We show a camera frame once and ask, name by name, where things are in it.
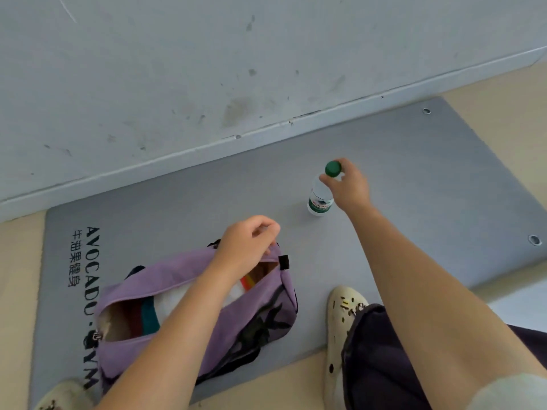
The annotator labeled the person's left hand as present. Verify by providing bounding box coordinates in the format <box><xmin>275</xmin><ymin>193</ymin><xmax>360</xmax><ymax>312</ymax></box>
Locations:
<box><xmin>212</xmin><ymin>215</ymin><xmax>281</xmax><ymax>276</ymax></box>

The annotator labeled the purple duffel bag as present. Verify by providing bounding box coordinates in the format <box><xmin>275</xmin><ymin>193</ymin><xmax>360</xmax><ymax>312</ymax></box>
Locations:
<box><xmin>95</xmin><ymin>240</ymin><xmax>299</xmax><ymax>396</ymax></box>

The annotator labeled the person's cream clog shoe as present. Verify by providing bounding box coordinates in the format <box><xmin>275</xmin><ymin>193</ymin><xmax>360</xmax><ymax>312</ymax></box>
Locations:
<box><xmin>323</xmin><ymin>286</ymin><xmax>370</xmax><ymax>410</ymax></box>
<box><xmin>34</xmin><ymin>378</ymin><xmax>100</xmax><ymax>410</ymax></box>

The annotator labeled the person's right hand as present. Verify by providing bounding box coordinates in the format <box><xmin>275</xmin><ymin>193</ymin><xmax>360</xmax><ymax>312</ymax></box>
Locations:
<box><xmin>319</xmin><ymin>158</ymin><xmax>372</xmax><ymax>215</ymax></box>

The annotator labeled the person's right cream clog shoe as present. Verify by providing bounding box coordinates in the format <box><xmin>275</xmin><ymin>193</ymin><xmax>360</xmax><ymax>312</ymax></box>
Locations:
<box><xmin>323</xmin><ymin>286</ymin><xmax>370</xmax><ymax>410</ymax></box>

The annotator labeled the person's left cream clog shoe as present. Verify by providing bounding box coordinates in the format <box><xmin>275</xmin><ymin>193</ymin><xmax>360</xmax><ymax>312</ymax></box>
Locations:
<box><xmin>34</xmin><ymin>378</ymin><xmax>100</xmax><ymax>410</ymax></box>

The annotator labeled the person's right forearm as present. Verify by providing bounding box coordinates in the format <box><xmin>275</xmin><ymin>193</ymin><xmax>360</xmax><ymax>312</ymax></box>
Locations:
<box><xmin>342</xmin><ymin>207</ymin><xmax>542</xmax><ymax>403</ymax></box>

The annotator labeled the green-capped clear water bottle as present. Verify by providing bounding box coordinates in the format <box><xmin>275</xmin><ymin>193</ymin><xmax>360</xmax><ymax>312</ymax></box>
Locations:
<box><xmin>307</xmin><ymin>161</ymin><xmax>342</xmax><ymax>218</ymax></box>

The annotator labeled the grey exercise mat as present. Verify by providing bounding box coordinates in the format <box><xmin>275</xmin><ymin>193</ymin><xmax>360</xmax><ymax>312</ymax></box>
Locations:
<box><xmin>29</xmin><ymin>97</ymin><xmax>547</xmax><ymax>410</ymax></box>

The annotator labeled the striped white towel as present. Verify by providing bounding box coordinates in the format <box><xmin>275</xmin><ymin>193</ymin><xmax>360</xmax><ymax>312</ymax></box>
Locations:
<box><xmin>103</xmin><ymin>262</ymin><xmax>275</xmax><ymax>343</ymax></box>

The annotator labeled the person's dark trouser leg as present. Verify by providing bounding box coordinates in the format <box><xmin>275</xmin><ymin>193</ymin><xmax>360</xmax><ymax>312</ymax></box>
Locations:
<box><xmin>342</xmin><ymin>304</ymin><xmax>547</xmax><ymax>410</ymax></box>

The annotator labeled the person's left forearm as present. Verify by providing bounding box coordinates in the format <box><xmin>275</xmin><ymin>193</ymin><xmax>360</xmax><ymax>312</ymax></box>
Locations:
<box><xmin>92</xmin><ymin>252</ymin><xmax>254</xmax><ymax>410</ymax></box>

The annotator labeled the person's white sleeve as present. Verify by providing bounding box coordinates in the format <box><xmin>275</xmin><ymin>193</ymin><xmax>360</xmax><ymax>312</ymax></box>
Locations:
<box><xmin>468</xmin><ymin>371</ymin><xmax>547</xmax><ymax>410</ymax></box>

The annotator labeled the white baseboard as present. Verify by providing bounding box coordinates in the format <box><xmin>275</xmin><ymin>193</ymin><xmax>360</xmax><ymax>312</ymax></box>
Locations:
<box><xmin>0</xmin><ymin>47</ymin><xmax>547</xmax><ymax>224</ymax></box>

